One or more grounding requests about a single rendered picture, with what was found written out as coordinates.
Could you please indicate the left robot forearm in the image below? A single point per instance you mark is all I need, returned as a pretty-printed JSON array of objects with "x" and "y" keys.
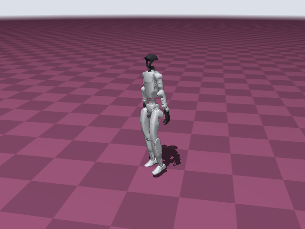
[{"x": 164, "y": 102}]

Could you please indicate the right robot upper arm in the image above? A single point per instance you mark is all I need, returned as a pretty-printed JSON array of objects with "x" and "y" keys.
[{"x": 142, "y": 89}]

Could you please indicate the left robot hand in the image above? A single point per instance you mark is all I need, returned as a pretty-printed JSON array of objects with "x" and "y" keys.
[{"x": 167, "y": 117}]

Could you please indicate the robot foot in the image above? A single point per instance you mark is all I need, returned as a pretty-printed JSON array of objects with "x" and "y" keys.
[
  {"x": 159, "y": 169},
  {"x": 150, "y": 163}
]

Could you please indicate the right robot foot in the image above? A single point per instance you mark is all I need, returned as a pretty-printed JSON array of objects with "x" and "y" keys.
[{"x": 150, "y": 163}]

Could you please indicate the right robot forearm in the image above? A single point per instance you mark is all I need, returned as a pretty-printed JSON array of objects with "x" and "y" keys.
[{"x": 144, "y": 98}]

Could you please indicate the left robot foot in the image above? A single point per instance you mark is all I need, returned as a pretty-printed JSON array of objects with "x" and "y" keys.
[{"x": 159, "y": 169}]

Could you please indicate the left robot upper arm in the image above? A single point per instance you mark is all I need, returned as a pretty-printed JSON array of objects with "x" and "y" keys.
[{"x": 159, "y": 80}]

